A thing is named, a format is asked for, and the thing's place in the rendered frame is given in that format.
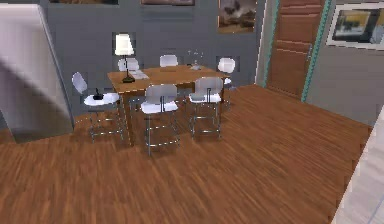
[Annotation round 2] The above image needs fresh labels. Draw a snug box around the white metal-legged chair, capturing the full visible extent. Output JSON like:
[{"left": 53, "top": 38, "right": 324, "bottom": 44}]
[
  {"left": 217, "top": 57, "right": 237, "bottom": 111},
  {"left": 159, "top": 54, "right": 179, "bottom": 68},
  {"left": 139, "top": 83, "right": 181, "bottom": 157},
  {"left": 188, "top": 76, "right": 224, "bottom": 140},
  {"left": 71, "top": 71, "right": 125, "bottom": 144},
  {"left": 117, "top": 57, "right": 140, "bottom": 72}
]

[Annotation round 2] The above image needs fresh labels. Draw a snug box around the brown wooden room door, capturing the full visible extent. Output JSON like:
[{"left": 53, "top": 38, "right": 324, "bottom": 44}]
[{"left": 266, "top": 0, "right": 327, "bottom": 100}]

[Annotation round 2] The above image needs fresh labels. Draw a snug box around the dark framed picture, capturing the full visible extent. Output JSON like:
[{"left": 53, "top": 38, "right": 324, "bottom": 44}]
[{"left": 49, "top": 0, "right": 120, "bottom": 6}]

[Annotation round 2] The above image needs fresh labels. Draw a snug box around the white shade table lamp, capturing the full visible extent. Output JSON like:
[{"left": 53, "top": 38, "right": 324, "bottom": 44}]
[{"left": 114, "top": 33, "right": 136, "bottom": 84}]

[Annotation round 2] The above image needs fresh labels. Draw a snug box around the large white cabinet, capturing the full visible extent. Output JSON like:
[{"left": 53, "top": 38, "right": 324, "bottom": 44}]
[{"left": 0, "top": 3, "right": 75, "bottom": 142}]

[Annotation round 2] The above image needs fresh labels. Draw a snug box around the clear glass vase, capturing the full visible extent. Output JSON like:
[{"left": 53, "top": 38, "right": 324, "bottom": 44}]
[{"left": 187, "top": 49, "right": 204, "bottom": 71}]

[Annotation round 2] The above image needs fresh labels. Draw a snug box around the white framed picture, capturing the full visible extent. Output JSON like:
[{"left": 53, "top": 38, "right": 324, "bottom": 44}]
[{"left": 325, "top": 2, "right": 384, "bottom": 51}]

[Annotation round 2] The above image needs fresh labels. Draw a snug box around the white paper sheet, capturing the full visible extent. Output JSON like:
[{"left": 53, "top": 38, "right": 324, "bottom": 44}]
[{"left": 128, "top": 69, "right": 150, "bottom": 81}]

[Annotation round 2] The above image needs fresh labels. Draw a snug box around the brown framed landscape picture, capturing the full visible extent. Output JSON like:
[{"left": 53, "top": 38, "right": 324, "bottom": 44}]
[{"left": 217, "top": 0, "right": 258, "bottom": 35}]

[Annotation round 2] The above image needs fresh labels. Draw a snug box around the brown wooden table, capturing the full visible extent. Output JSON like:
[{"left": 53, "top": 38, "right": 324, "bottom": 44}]
[{"left": 106, "top": 64, "right": 231, "bottom": 146}]

